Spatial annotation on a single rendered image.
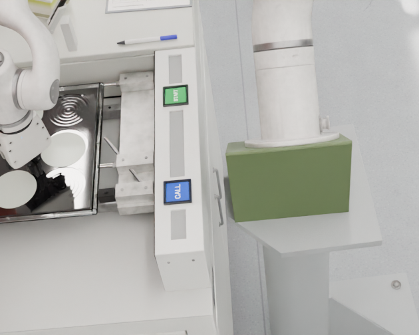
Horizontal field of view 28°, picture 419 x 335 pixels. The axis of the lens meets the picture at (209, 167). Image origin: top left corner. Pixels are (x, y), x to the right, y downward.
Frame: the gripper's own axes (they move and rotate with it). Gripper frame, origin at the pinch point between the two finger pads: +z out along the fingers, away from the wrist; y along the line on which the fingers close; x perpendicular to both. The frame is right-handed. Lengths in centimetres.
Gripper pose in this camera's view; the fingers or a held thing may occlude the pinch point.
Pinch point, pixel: (34, 166)
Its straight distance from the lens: 182.2
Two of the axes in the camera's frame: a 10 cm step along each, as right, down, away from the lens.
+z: 1.0, 6.1, 7.8
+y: 7.2, -5.9, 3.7
